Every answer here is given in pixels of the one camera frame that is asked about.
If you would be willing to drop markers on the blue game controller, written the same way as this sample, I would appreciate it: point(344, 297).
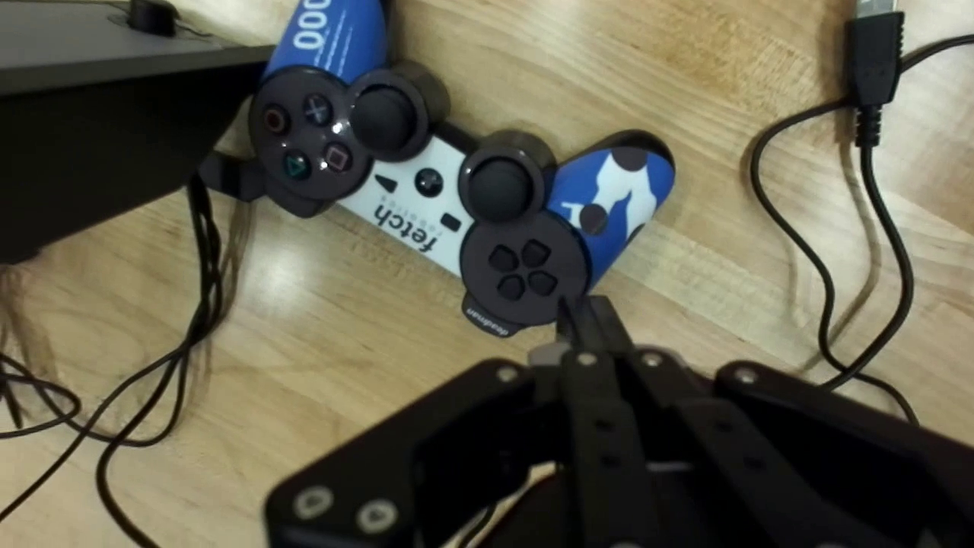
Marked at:
point(339, 122)

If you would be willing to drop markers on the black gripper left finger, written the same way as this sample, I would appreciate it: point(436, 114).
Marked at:
point(418, 477)

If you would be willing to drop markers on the left black desktop speaker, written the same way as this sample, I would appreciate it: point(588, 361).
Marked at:
point(105, 104)

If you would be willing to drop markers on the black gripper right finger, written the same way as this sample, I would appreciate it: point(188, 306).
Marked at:
point(793, 460)

